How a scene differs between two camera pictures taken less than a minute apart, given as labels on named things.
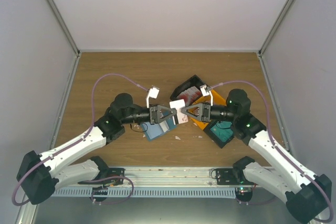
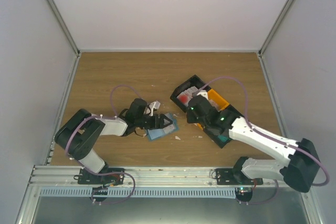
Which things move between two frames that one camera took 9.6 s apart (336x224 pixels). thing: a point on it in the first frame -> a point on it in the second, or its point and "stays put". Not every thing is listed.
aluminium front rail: [154, 177] stays put
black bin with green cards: [220, 132] stays put
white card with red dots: [178, 117] -> [169, 129]
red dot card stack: [189, 95] stays put
